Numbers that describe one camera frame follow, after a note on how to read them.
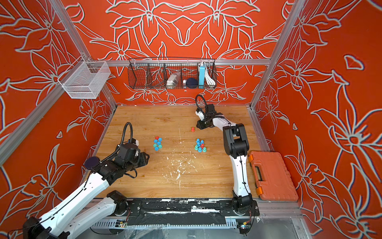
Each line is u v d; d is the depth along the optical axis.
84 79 0.92
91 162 0.91
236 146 0.60
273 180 0.77
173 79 0.93
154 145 0.97
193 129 1.03
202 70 0.86
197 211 0.73
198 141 0.96
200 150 0.92
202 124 0.95
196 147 0.93
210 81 0.91
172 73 0.97
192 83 0.94
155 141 1.00
